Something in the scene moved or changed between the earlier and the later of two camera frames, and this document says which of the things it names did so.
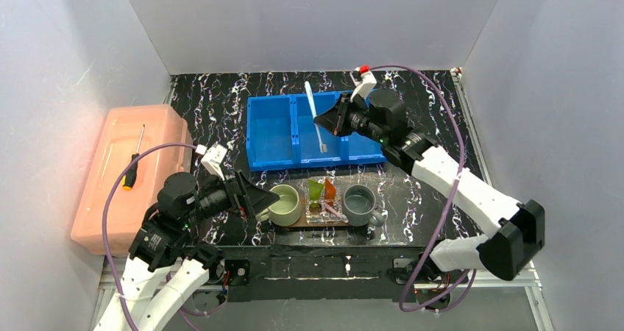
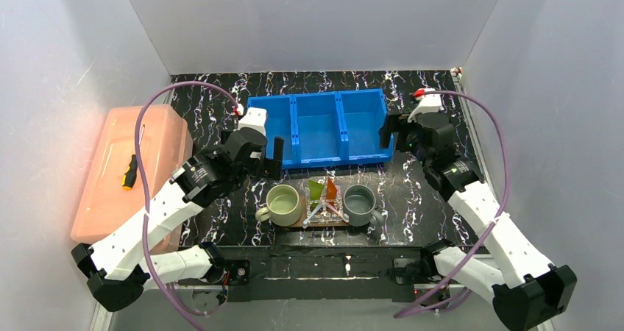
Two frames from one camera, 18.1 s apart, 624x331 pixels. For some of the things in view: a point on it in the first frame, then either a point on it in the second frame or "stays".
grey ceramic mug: (358, 205) stays
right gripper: (345, 117) -> (396, 132)
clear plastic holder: (323, 201) stays
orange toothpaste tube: (330, 193) stays
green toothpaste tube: (315, 189) stays
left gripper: (235, 194) -> (266, 162)
